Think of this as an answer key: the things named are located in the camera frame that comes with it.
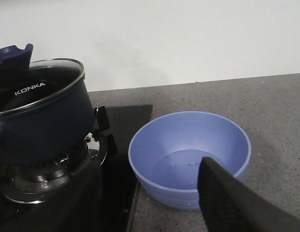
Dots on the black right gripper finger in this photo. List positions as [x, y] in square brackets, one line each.
[227, 205]

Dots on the light blue plastic bowl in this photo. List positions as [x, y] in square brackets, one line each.
[166, 153]

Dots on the dark blue cooking pot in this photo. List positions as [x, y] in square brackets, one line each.
[47, 130]

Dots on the glass pot lid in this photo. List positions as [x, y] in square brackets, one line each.
[43, 81]

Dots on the black pot support grate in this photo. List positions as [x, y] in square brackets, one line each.
[86, 158]

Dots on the black glass gas stove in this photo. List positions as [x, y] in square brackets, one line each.
[102, 207]

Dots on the black gas burner head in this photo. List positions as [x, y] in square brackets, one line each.
[41, 177]

